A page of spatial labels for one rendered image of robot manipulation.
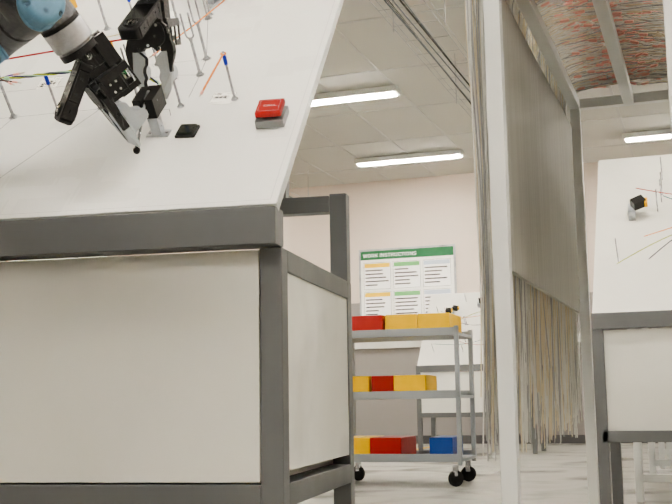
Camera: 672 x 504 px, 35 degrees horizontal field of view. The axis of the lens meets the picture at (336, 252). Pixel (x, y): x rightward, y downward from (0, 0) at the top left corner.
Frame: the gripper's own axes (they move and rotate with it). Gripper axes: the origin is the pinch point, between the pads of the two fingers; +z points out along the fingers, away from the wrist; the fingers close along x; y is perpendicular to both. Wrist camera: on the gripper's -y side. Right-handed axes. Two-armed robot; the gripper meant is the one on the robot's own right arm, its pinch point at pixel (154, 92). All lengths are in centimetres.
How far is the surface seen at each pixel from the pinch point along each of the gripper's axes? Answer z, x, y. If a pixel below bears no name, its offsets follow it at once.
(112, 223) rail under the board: 20.2, -1.0, -25.8
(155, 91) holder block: -0.5, -1.7, -3.5
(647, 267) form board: 101, -99, 259
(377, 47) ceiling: 20, 94, 647
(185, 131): 7.5, -6.3, -1.7
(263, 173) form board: 14.1, -25.4, -14.0
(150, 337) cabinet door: 40.0, -7.2, -28.7
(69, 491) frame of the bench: 65, 6, -39
